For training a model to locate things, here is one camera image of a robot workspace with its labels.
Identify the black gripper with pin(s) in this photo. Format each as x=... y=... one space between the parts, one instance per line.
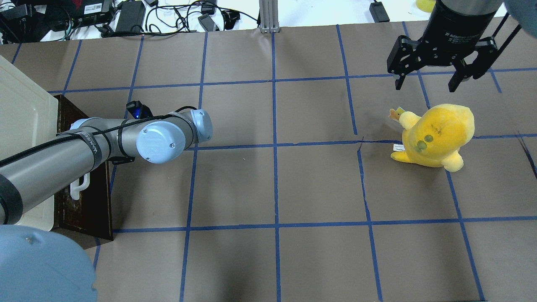
x=455 y=25

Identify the yellow plush toy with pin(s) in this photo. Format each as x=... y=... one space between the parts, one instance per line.
x=434 y=138

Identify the black power adapter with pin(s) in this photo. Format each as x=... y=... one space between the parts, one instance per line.
x=378 y=12

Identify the black power brick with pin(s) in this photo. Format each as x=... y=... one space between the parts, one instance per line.
x=131 y=16

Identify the dark brown wooden base box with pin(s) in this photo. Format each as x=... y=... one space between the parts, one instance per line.
x=88 y=218

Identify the aluminium frame post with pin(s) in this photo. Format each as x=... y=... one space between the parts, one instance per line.
x=269 y=16

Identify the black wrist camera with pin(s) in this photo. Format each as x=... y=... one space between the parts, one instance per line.
x=138 y=110

